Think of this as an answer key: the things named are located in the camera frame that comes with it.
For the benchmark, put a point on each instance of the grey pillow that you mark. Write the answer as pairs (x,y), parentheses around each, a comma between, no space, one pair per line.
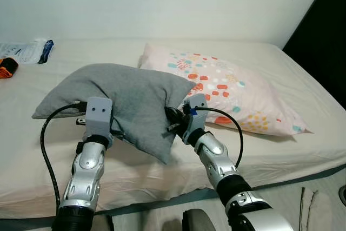
(124,90)

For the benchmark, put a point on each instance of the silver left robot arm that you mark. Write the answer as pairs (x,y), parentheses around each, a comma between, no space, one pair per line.
(86,171)

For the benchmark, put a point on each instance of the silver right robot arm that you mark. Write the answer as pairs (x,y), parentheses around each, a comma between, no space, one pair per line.
(213,152)

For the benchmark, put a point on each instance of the pink patterned pillow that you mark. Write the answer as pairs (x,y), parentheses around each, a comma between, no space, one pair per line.
(243,90)

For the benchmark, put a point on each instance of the grey robot left leg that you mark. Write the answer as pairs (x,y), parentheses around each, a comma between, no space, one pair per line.
(102,224)

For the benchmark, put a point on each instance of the grey robot leg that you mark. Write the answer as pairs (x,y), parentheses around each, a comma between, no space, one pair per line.
(197,221)
(102,224)

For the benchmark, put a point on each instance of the grey robot right leg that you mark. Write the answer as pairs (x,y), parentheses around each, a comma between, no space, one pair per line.
(197,221)

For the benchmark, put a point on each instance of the orange and black device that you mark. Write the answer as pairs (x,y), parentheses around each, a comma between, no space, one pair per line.
(6,68)

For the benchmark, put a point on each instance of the bed with cream sheet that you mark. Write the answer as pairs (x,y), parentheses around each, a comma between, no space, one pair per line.
(297,152)

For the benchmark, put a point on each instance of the black wardrobe panel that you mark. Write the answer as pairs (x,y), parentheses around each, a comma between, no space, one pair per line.
(324,41)

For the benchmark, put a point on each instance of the beige folded mat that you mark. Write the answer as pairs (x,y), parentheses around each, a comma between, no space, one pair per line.
(316,212)

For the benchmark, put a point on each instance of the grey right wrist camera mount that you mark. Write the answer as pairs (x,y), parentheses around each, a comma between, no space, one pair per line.
(197,105)

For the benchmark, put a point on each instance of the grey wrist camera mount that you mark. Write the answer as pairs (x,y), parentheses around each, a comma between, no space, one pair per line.
(197,105)
(99,113)

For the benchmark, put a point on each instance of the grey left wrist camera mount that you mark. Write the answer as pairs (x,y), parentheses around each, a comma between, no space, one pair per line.
(99,113)

